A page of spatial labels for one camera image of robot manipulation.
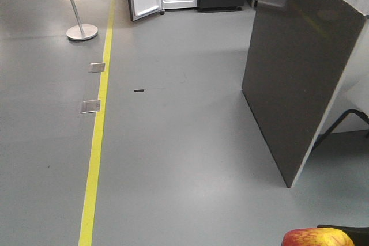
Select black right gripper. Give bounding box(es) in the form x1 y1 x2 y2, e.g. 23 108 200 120
317 224 369 246

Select red yellow apple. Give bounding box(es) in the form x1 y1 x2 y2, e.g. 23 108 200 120
281 228 354 246

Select grey kitchen island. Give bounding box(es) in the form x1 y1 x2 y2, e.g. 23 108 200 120
242 0 368 187

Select metal floor socket near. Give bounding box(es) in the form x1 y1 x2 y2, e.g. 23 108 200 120
81 99 101 114

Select metal floor socket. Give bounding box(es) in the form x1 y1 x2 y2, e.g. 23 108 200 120
81 99 101 114
88 62 106 73

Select metal floor socket far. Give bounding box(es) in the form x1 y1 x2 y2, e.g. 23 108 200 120
88 62 106 73

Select silver sign stand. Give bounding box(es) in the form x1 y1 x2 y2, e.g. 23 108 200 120
66 0 98 41

